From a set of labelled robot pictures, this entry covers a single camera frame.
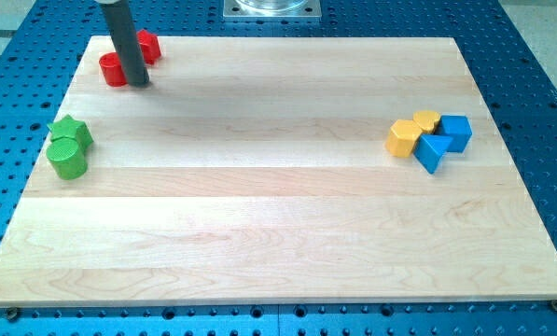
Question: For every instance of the green cylinder block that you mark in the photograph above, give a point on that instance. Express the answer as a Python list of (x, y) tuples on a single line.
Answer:
[(67, 158)]

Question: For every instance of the blue triangle block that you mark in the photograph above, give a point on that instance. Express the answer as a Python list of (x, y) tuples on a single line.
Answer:
[(430, 149)]

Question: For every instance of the grey cylindrical robot arm rod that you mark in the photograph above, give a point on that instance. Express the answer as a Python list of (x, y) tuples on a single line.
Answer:
[(118, 17)]

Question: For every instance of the yellow hexagon block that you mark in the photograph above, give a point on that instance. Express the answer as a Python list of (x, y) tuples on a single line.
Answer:
[(403, 137)]

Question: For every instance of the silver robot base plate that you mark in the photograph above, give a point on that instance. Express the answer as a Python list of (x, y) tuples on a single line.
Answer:
[(271, 9)]

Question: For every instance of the red hexagon block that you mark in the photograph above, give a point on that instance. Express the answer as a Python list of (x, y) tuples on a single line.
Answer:
[(149, 45)]

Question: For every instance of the yellow heart block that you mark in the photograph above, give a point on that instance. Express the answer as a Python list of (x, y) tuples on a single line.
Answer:
[(427, 120)]

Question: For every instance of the red cylinder block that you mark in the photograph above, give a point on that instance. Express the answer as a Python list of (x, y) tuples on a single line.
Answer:
[(112, 70)]

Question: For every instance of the green star block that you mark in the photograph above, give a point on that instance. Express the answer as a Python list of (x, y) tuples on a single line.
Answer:
[(69, 128)]

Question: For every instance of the blue cube block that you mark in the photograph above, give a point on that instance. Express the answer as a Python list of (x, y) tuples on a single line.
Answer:
[(456, 127)]

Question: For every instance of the blue perforated table plate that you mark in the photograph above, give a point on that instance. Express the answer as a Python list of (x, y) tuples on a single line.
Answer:
[(43, 53)]

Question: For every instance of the light wooden board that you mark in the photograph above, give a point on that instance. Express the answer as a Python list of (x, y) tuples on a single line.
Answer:
[(253, 170)]

